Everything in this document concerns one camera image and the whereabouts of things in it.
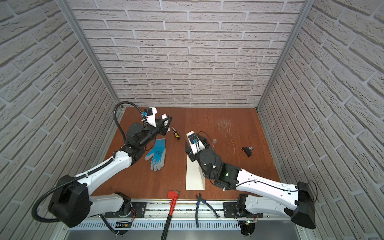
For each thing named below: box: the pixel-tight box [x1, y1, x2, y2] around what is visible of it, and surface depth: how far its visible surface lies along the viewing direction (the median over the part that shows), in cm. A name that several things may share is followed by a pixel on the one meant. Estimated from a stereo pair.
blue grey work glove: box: [145, 138, 166, 172], surface depth 91 cm
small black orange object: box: [241, 146, 254, 158], surface depth 97 cm
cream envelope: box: [185, 155, 206, 191], surface depth 84 cm
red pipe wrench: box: [161, 190, 180, 240], surface depth 75 cm
